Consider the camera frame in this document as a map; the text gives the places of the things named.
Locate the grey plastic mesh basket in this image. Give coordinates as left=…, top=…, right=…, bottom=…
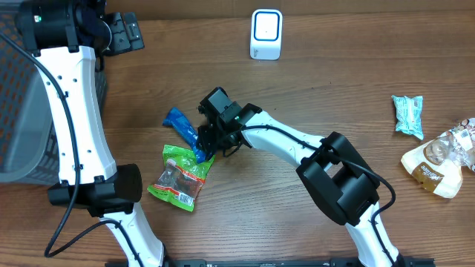
left=1, top=2, right=107, bottom=185

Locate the white barcode scanner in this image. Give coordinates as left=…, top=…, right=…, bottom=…
left=249, top=9, right=283, bottom=61

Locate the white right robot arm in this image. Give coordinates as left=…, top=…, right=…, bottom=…
left=198, top=102, right=404, bottom=266

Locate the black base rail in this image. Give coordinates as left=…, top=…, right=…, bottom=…
left=104, top=257, right=436, bottom=267

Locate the blue snack bar wrapper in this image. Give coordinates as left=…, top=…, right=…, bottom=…
left=162, top=107, right=206, bottom=164

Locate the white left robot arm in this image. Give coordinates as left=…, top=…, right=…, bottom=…
left=16, top=1, right=166, bottom=266

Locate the beige foil snack pouch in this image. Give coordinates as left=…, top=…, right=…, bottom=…
left=401, top=118, right=474, bottom=199

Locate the mint green snack packet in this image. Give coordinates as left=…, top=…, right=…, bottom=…
left=392, top=95, right=424, bottom=140

